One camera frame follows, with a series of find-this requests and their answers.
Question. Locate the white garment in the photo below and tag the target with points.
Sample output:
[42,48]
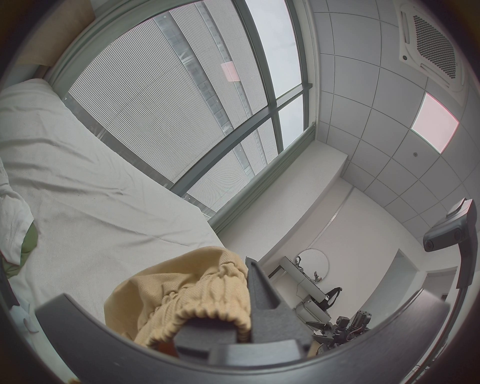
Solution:
[13,210]

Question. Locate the square ceiling light panel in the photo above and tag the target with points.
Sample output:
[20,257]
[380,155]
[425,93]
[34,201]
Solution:
[435,122]

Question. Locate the round wall mirror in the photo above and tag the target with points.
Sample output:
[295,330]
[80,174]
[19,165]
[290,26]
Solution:
[315,262]

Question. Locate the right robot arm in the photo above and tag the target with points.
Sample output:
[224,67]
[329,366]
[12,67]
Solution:
[352,324]

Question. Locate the white ceiling air conditioner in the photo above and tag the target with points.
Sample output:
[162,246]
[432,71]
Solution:
[431,45]

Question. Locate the window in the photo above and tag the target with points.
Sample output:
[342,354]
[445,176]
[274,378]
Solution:
[168,97]

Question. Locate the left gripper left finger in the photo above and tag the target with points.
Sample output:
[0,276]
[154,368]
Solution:
[202,333]

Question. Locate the tan shorts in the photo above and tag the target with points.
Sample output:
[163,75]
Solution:
[180,273]

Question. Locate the bed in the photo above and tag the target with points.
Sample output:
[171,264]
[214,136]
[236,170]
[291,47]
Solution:
[93,180]

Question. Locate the grey console table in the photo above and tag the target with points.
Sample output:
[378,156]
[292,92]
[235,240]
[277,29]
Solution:
[300,275]

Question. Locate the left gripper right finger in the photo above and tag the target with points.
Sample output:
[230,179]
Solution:
[270,318]

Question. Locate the green garment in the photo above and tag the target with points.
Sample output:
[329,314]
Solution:
[29,240]

